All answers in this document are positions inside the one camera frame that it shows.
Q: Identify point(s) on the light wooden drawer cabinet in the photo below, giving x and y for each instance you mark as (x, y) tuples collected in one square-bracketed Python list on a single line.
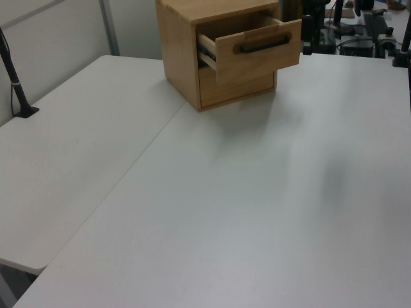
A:
[(178, 48)]

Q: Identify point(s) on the grey metal frame post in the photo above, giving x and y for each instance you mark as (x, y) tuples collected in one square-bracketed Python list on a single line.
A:
[(110, 29)]

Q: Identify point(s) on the black equipment box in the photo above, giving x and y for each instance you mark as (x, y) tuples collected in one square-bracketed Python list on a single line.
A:
[(356, 49)]

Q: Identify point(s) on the black camera stand pole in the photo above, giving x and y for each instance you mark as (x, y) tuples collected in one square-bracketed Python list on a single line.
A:
[(17, 93)]

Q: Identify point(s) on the black pole with round base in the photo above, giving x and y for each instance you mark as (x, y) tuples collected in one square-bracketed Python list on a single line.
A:
[(337, 13)]

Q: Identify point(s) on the black tripod stand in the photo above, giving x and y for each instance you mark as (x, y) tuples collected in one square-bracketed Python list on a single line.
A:
[(307, 32)]

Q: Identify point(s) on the closed wooden drawer front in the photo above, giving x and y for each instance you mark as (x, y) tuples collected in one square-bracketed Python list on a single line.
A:
[(237, 88)]

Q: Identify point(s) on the black silver knob mount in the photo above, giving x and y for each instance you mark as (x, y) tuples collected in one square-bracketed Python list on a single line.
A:
[(387, 40)]

